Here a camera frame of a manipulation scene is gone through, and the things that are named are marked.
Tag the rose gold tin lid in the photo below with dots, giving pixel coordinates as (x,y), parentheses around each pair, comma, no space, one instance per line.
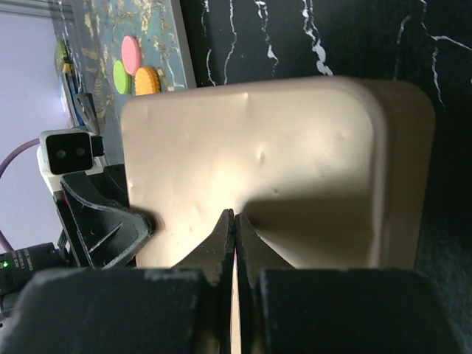
(330,171)

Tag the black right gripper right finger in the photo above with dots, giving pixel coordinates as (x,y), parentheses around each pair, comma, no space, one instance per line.
(288,310)

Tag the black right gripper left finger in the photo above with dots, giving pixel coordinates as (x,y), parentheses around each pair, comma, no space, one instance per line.
(183,309)

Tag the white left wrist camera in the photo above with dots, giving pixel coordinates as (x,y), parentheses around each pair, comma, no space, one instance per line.
(68,151)

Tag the orange round cookie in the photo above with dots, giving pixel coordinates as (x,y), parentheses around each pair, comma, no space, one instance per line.
(146,81)

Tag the floral blue serving tray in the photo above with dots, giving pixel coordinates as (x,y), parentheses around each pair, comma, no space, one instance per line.
(120,49)

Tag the pink round cookie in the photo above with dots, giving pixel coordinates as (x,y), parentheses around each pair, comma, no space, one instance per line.
(131,54)

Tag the green round cookie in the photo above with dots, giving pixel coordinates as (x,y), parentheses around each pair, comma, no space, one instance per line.
(122,80)

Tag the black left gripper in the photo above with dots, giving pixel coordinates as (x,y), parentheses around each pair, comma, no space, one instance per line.
(99,226)

